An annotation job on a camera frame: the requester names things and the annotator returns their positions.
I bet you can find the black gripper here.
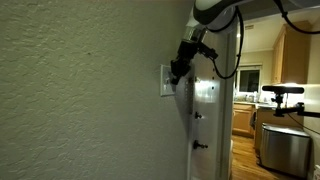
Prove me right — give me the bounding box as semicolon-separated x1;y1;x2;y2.
170;38;200;86

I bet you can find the white door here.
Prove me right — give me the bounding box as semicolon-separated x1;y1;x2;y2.
186;33;224;180

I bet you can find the dark kitchen window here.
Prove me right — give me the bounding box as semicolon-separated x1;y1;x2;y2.
234;64;263;94

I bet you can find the wooden lower kitchen cabinet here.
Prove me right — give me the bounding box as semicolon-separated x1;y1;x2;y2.
231;102;256;139

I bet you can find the wooden kitchen cabinet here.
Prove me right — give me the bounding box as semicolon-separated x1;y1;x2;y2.
270;19;313;85
231;102;256;139

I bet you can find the wooden upper kitchen cabinet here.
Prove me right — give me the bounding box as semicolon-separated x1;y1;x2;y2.
270;19;313;85

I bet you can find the stainless steel trash can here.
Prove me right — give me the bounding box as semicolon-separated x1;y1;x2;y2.
258;122;313;180

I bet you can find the white double switch plate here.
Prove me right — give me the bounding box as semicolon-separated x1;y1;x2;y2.
159;63;177;98

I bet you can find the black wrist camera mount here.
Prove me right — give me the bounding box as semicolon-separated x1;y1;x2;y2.
197;42;220;62

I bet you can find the white door frame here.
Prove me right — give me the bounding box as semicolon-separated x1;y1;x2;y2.
217;31;238;180

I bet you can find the dark door handle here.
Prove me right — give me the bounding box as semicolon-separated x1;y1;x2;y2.
192;139;210;151

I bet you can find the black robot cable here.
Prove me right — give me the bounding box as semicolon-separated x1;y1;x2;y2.
205;0;320;81

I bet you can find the black stereo camera bar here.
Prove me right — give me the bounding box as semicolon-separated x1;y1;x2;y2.
261;84;306;95

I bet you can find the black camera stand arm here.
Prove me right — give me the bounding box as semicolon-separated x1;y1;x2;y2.
272;93;320;119

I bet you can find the thin black camera cable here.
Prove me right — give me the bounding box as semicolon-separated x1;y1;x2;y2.
287;113;320;137

